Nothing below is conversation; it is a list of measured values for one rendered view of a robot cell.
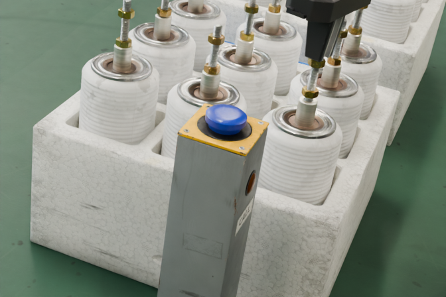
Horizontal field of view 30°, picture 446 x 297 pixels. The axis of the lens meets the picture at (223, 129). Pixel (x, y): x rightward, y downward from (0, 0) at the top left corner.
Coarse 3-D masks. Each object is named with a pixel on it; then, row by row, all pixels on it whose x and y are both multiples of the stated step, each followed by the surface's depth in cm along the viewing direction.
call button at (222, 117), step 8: (224, 104) 81; (208, 112) 79; (216, 112) 79; (224, 112) 79; (232, 112) 80; (240, 112) 80; (208, 120) 79; (216, 120) 78; (224, 120) 78; (232, 120) 78; (240, 120) 79; (216, 128) 78; (224, 128) 78; (232, 128) 78; (240, 128) 79
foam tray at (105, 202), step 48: (384, 96) 122; (48, 144) 102; (96, 144) 100; (144, 144) 101; (384, 144) 124; (48, 192) 105; (96, 192) 102; (144, 192) 100; (336, 192) 98; (48, 240) 109; (96, 240) 106; (144, 240) 103; (288, 240) 95; (336, 240) 94; (240, 288) 101; (288, 288) 98
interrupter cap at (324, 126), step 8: (288, 104) 99; (296, 104) 99; (280, 112) 97; (288, 112) 98; (320, 112) 99; (272, 120) 96; (280, 120) 96; (288, 120) 96; (320, 120) 97; (328, 120) 97; (280, 128) 94; (288, 128) 94; (296, 128) 95; (304, 128) 95; (312, 128) 96; (320, 128) 95; (328, 128) 96; (296, 136) 93; (304, 136) 93; (312, 136) 93; (320, 136) 94; (328, 136) 94
